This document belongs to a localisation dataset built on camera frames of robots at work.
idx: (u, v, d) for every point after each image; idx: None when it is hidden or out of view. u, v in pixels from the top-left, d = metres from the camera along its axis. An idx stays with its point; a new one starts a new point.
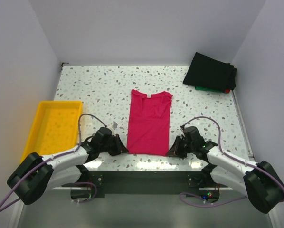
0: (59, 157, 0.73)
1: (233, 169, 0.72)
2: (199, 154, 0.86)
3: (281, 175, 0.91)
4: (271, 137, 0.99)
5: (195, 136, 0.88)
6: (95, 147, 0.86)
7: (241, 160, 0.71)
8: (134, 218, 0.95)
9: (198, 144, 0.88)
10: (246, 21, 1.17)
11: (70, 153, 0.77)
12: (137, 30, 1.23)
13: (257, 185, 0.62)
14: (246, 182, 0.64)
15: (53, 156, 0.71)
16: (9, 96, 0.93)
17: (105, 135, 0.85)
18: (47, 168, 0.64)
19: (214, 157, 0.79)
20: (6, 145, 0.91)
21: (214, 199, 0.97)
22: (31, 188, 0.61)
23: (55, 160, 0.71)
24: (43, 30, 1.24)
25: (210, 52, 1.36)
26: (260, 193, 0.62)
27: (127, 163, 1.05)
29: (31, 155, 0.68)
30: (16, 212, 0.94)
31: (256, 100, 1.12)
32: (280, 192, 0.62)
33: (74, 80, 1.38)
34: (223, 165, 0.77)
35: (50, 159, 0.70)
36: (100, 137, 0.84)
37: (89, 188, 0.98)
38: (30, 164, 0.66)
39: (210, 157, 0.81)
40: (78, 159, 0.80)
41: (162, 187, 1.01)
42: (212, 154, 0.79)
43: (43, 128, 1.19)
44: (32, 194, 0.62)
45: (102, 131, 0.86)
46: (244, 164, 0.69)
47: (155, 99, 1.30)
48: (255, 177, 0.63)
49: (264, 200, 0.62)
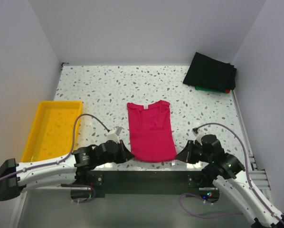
0: (34, 168, 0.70)
1: (255, 209, 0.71)
2: (221, 169, 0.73)
3: (281, 175, 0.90)
4: (271, 137, 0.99)
5: (217, 148, 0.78)
6: (92, 160, 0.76)
7: (270, 207, 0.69)
8: (134, 218, 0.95)
9: (219, 157, 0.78)
10: (245, 21, 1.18)
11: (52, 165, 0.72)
12: (136, 30, 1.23)
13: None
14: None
15: (26, 168, 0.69)
16: (9, 96, 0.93)
17: (107, 150, 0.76)
18: (15, 181, 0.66)
19: (236, 183, 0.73)
20: (6, 146, 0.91)
21: (214, 199, 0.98)
22: (0, 194, 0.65)
23: (27, 172, 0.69)
24: (43, 30, 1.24)
25: (210, 52, 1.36)
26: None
27: (127, 163, 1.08)
29: (7, 162, 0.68)
30: (16, 211, 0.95)
31: (256, 101, 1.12)
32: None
33: (74, 80, 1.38)
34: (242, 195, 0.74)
35: (21, 171, 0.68)
36: (101, 151, 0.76)
37: (89, 188, 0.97)
38: (5, 168, 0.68)
39: (232, 182, 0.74)
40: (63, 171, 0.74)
41: (164, 187, 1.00)
42: (239, 182, 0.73)
43: (43, 128, 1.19)
44: (2, 197, 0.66)
45: (105, 146, 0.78)
46: (272, 213, 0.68)
47: (153, 109, 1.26)
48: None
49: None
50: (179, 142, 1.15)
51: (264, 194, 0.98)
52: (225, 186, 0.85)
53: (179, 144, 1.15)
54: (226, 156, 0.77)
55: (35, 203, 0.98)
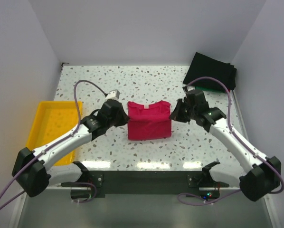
0: (52, 148, 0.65)
1: (237, 152, 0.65)
2: (202, 119, 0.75)
3: (280, 175, 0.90)
4: (271, 137, 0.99)
5: (201, 99, 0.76)
6: (103, 123, 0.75)
7: (252, 149, 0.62)
8: (134, 218, 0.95)
9: (202, 108, 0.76)
10: (245, 21, 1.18)
11: (67, 138, 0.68)
12: (136, 30, 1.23)
13: (260, 180, 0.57)
14: (251, 173, 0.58)
15: (45, 150, 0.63)
16: (9, 97, 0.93)
17: (113, 108, 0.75)
18: (40, 164, 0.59)
19: (218, 129, 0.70)
20: (6, 146, 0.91)
21: (214, 199, 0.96)
22: (30, 186, 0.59)
23: (48, 153, 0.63)
24: (43, 30, 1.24)
25: (210, 52, 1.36)
26: (259, 187, 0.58)
27: (127, 163, 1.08)
29: (22, 152, 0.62)
30: (16, 212, 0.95)
31: (256, 101, 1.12)
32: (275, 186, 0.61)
33: (74, 80, 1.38)
34: (224, 142, 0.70)
35: (42, 154, 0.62)
36: (108, 110, 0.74)
37: (89, 188, 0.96)
38: (23, 160, 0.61)
39: (214, 130, 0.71)
40: (80, 142, 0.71)
41: (163, 188, 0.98)
42: (218, 128, 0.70)
43: (43, 128, 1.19)
44: (33, 190, 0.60)
45: (108, 104, 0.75)
46: (254, 154, 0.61)
47: (153, 110, 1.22)
48: (261, 174, 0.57)
49: (259, 192, 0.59)
50: (179, 142, 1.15)
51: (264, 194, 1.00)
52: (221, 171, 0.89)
53: (179, 144, 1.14)
54: (208, 107, 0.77)
55: (35, 203, 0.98)
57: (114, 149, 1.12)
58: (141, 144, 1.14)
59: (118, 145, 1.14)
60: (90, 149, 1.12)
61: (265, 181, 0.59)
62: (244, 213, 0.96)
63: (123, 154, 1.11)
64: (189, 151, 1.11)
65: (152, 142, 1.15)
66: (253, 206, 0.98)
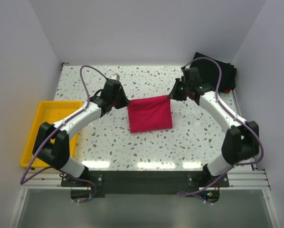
0: (70, 120, 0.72)
1: (220, 118, 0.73)
2: (193, 94, 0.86)
3: (280, 175, 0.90)
4: (271, 137, 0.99)
5: (194, 76, 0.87)
6: (107, 99, 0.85)
7: (232, 114, 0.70)
8: (134, 218, 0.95)
9: (195, 84, 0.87)
10: (245, 21, 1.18)
11: (80, 113, 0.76)
12: (137, 30, 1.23)
13: (236, 139, 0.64)
14: (228, 133, 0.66)
15: (65, 121, 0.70)
16: (9, 96, 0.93)
17: (115, 85, 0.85)
18: (63, 133, 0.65)
19: (206, 100, 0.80)
20: (6, 145, 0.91)
21: (214, 199, 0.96)
22: (56, 154, 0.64)
23: (68, 125, 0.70)
24: (43, 30, 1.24)
25: (210, 52, 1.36)
26: (235, 147, 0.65)
27: (127, 163, 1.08)
29: (42, 125, 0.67)
30: (16, 212, 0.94)
31: (256, 100, 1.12)
32: (253, 151, 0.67)
33: (74, 80, 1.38)
34: (211, 111, 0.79)
35: (62, 125, 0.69)
36: (110, 88, 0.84)
37: (89, 188, 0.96)
38: (44, 133, 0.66)
39: (203, 101, 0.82)
40: (91, 116, 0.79)
41: (163, 188, 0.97)
42: (206, 98, 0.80)
43: None
44: (58, 159, 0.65)
45: (111, 82, 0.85)
46: (234, 118, 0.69)
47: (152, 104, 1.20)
48: (237, 133, 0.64)
49: (238, 154, 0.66)
50: (179, 142, 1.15)
51: (264, 193, 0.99)
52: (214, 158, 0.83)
53: (179, 144, 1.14)
54: (200, 83, 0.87)
55: (35, 203, 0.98)
57: (114, 149, 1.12)
58: (141, 143, 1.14)
59: (118, 145, 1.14)
60: (90, 149, 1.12)
61: (243, 146, 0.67)
62: (244, 213, 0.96)
63: (123, 154, 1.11)
64: (189, 151, 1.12)
65: (152, 142, 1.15)
66: (253, 206, 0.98)
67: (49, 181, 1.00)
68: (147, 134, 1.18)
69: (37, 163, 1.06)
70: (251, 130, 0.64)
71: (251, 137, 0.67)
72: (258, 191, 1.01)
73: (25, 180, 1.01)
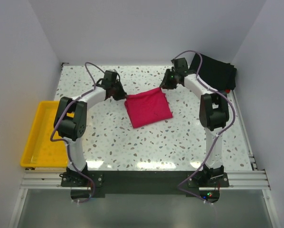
0: (85, 95, 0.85)
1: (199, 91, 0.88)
2: (179, 78, 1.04)
3: (280, 174, 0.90)
4: (270, 137, 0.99)
5: (182, 63, 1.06)
6: (108, 85, 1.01)
7: (207, 86, 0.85)
8: (134, 219, 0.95)
9: (182, 69, 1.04)
10: (245, 21, 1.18)
11: (91, 91, 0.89)
12: (136, 30, 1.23)
13: (207, 103, 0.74)
14: (202, 99, 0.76)
15: (81, 96, 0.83)
16: (9, 97, 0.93)
17: (114, 72, 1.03)
18: (81, 103, 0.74)
19: (189, 80, 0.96)
20: (6, 145, 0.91)
21: (214, 199, 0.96)
22: (78, 121, 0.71)
23: (83, 98, 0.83)
24: (43, 30, 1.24)
25: (210, 52, 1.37)
26: (207, 109, 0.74)
27: (127, 163, 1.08)
29: (62, 98, 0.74)
30: (16, 212, 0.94)
31: (256, 100, 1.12)
32: (225, 115, 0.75)
33: (74, 80, 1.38)
34: (194, 88, 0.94)
35: (80, 98, 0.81)
36: (110, 75, 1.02)
37: (89, 188, 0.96)
38: (64, 106, 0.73)
39: (187, 81, 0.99)
40: (98, 96, 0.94)
41: (163, 188, 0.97)
42: (189, 78, 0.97)
43: (43, 128, 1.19)
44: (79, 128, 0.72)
45: (109, 71, 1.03)
46: (207, 88, 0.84)
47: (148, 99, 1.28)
48: (209, 97, 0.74)
49: (211, 118, 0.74)
50: (179, 142, 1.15)
51: (264, 193, 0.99)
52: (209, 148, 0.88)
53: (179, 143, 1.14)
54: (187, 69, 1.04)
55: (35, 203, 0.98)
57: (114, 149, 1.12)
58: (141, 143, 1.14)
59: (118, 145, 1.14)
60: (90, 149, 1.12)
61: (215, 112, 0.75)
62: (244, 213, 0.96)
63: (123, 154, 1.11)
64: (189, 151, 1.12)
65: (152, 142, 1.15)
66: (253, 206, 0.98)
67: (49, 181, 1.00)
68: (147, 134, 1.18)
69: (37, 163, 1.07)
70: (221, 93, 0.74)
71: (222, 103, 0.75)
72: (258, 191, 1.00)
73: (25, 181, 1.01)
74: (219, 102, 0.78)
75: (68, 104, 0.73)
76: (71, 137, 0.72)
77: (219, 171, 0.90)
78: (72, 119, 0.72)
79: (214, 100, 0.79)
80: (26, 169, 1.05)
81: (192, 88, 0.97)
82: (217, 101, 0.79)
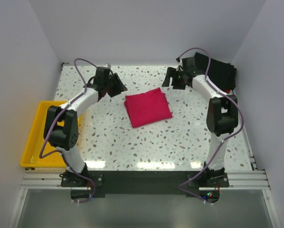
0: (75, 101, 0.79)
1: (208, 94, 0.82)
2: (188, 78, 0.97)
3: (281, 174, 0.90)
4: (270, 137, 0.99)
5: (190, 63, 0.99)
6: (100, 84, 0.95)
7: (216, 89, 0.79)
8: (134, 218, 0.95)
9: (191, 70, 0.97)
10: (245, 21, 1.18)
11: (81, 96, 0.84)
12: (136, 30, 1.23)
13: (217, 107, 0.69)
14: (210, 102, 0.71)
15: (70, 103, 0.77)
16: (9, 97, 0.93)
17: (107, 69, 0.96)
18: (71, 113, 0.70)
19: (197, 81, 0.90)
20: (6, 146, 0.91)
21: (214, 199, 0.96)
22: (68, 132, 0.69)
23: (73, 105, 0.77)
24: (43, 30, 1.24)
25: (210, 52, 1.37)
26: (215, 114, 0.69)
27: (127, 163, 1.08)
29: (51, 108, 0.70)
30: (16, 212, 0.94)
31: (256, 100, 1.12)
32: (233, 121, 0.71)
33: (74, 80, 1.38)
34: (202, 90, 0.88)
35: (69, 105, 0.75)
36: (102, 73, 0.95)
37: (89, 188, 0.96)
38: (53, 116, 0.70)
39: (195, 83, 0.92)
40: (90, 99, 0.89)
41: (163, 188, 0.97)
42: (197, 79, 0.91)
43: (43, 128, 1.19)
44: (70, 138, 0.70)
45: (101, 68, 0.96)
46: (217, 91, 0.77)
47: (148, 98, 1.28)
48: (218, 101, 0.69)
49: (218, 125, 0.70)
50: (179, 142, 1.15)
51: (264, 193, 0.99)
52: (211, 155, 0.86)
53: (179, 143, 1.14)
54: (195, 69, 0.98)
55: (35, 203, 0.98)
57: (114, 149, 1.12)
58: (141, 143, 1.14)
59: (118, 145, 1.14)
60: (90, 149, 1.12)
61: (223, 117, 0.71)
62: (244, 213, 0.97)
63: (122, 154, 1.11)
64: (189, 151, 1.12)
65: (152, 142, 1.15)
66: (253, 206, 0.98)
67: (49, 181, 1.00)
68: (147, 134, 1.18)
69: (37, 163, 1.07)
70: (230, 98, 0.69)
71: (231, 109, 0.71)
72: (258, 191, 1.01)
73: (25, 181, 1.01)
74: (228, 107, 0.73)
75: (57, 114, 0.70)
76: (63, 147, 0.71)
77: (219, 172, 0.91)
78: (62, 129, 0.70)
79: (223, 104, 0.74)
80: (26, 169, 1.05)
81: (200, 89, 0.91)
82: (226, 106, 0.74)
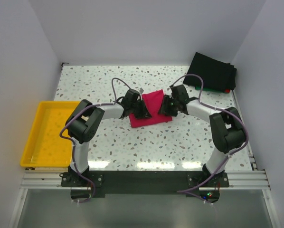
0: (104, 105, 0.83)
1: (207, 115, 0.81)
2: (181, 107, 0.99)
3: (281, 175, 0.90)
4: (271, 138, 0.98)
5: (181, 91, 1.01)
6: (127, 105, 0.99)
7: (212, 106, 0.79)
8: (134, 218, 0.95)
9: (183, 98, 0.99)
10: (245, 21, 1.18)
11: (110, 105, 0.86)
12: (136, 30, 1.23)
13: (219, 122, 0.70)
14: (211, 119, 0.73)
15: (101, 103, 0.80)
16: (9, 97, 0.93)
17: (136, 93, 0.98)
18: (99, 110, 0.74)
19: (193, 106, 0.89)
20: (6, 146, 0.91)
21: (214, 199, 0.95)
22: (89, 126, 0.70)
23: (102, 107, 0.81)
24: (43, 31, 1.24)
25: (210, 52, 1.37)
26: (221, 130, 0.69)
27: (127, 163, 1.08)
29: (84, 101, 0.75)
30: (16, 212, 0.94)
31: (256, 100, 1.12)
32: (241, 135, 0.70)
33: (74, 80, 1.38)
34: (201, 113, 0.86)
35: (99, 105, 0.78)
36: (131, 96, 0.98)
37: (89, 188, 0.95)
38: (83, 107, 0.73)
39: (191, 109, 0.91)
40: (116, 112, 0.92)
41: (163, 188, 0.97)
42: (191, 104, 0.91)
43: (43, 128, 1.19)
44: (89, 132, 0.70)
45: (132, 91, 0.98)
46: (214, 108, 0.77)
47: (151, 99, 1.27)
48: (219, 117, 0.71)
49: (227, 141, 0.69)
50: (179, 142, 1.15)
51: (264, 193, 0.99)
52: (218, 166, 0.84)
53: (179, 144, 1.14)
54: (187, 96, 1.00)
55: (35, 203, 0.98)
57: (114, 149, 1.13)
58: (141, 143, 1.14)
59: (118, 145, 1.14)
60: (90, 149, 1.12)
61: (230, 133, 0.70)
62: (244, 213, 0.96)
63: (122, 154, 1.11)
64: (189, 151, 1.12)
65: (152, 142, 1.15)
66: (252, 206, 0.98)
67: (49, 181, 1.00)
68: (147, 134, 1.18)
69: (37, 163, 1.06)
70: (231, 114, 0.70)
71: (235, 122, 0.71)
72: (258, 191, 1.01)
73: (25, 181, 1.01)
74: (230, 121, 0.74)
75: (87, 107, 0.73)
76: (79, 138, 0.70)
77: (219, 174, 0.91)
78: (85, 123, 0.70)
79: (225, 119, 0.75)
80: (26, 169, 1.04)
81: (196, 113, 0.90)
82: (227, 120, 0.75)
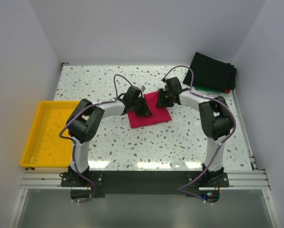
0: (104, 103, 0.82)
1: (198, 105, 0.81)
2: (175, 97, 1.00)
3: (281, 175, 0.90)
4: (271, 137, 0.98)
5: (175, 83, 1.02)
6: (128, 101, 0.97)
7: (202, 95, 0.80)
8: (134, 218, 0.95)
9: (176, 89, 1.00)
10: (246, 21, 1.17)
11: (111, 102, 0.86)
12: (136, 29, 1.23)
13: (208, 110, 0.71)
14: (201, 108, 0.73)
15: (100, 102, 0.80)
16: (9, 97, 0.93)
17: (138, 90, 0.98)
18: (99, 109, 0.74)
19: (185, 96, 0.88)
20: (6, 146, 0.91)
21: (214, 199, 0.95)
22: (89, 125, 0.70)
23: (102, 106, 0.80)
24: (43, 30, 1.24)
25: (210, 52, 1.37)
26: (208, 117, 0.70)
27: (127, 163, 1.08)
29: (83, 100, 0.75)
30: (16, 212, 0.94)
31: (256, 100, 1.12)
32: (228, 122, 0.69)
33: (74, 80, 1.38)
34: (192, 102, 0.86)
35: (99, 104, 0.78)
36: (132, 92, 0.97)
37: (89, 188, 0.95)
38: (83, 107, 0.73)
39: (183, 98, 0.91)
40: (116, 110, 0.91)
41: (163, 188, 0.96)
42: (183, 94, 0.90)
43: (43, 128, 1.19)
44: (89, 132, 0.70)
45: (133, 88, 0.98)
46: (203, 97, 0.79)
47: (151, 99, 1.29)
48: (207, 104, 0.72)
49: (213, 127, 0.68)
50: (179, 142, 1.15)
51: (264, 193, 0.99)
52: (217, 160, 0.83)
53: (179, 144, 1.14)
54: (180, 88, 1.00)
55: (35, 203, 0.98)
57: (114, 149, 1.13)
58: (141, 143, 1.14)
59: (118, 145, 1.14)
60: (90, 149, 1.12)
61: (218, 119, 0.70)
62: (245, 213, 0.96)
63: (122, 154, 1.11)
64: (189, 151, 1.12)
65: (152, 142, 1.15)
66: (253, 206, 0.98)
67: (49, 181, 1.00)
68: (147, 134, 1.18)
69: (37, 163, 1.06)
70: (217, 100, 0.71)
71: (222, 109, 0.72)
72: (258, 191, 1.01)
73: (25, 181, 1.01)
74: (218, 109, 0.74)
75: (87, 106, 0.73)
76: (79, 138, 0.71)
77: (219, 172, 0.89)
78: (85, 122, 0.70)
79: (214, 108, 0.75)
80: (26, 169, 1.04)
81: (189, 103, 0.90)
82: (216, 109, 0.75)
